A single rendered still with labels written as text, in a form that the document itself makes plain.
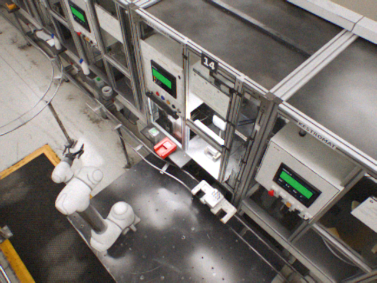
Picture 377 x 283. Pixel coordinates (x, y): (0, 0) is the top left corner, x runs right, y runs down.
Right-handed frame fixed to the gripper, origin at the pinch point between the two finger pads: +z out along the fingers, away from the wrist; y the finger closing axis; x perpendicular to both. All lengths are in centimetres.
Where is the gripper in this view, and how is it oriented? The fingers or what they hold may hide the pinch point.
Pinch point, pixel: (77, 145)
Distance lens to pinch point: 269.0
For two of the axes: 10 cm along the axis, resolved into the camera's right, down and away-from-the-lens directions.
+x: -2.5, 7.5, 6.1
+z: 0.8, -6.1, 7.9
